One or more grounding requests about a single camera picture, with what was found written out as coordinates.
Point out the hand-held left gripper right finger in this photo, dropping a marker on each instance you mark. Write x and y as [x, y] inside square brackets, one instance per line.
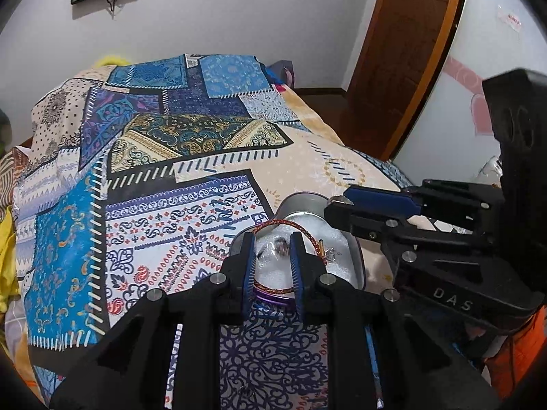
[298, 271]

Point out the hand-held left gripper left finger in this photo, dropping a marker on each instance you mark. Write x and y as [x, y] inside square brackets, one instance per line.
[247, 264]

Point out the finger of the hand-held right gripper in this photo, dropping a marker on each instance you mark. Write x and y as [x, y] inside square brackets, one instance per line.
[354, 218]
[376, 200]

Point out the round metal jewelry tin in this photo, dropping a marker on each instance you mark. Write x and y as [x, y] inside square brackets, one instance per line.
[324, 239]

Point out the purple metal bangle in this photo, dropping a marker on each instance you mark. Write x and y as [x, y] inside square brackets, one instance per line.
[270, 299]

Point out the clear plastic object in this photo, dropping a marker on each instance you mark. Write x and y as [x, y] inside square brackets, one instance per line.
[489, 171]

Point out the patchwork patterned blanket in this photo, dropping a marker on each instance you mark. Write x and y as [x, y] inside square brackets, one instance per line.
[149, 179]

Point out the brown wooden door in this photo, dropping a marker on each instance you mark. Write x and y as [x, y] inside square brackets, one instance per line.
[401, 51]

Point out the dark purple bag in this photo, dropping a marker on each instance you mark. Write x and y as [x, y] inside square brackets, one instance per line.
[283, 72]

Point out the yellow cloth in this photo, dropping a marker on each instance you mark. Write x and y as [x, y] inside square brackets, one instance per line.
[6, 256]

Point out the brown patterned cloth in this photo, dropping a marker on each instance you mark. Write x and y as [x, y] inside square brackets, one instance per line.
[13, 179]

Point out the small red wall label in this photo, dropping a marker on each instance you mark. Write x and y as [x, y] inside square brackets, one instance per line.
[510, 18]

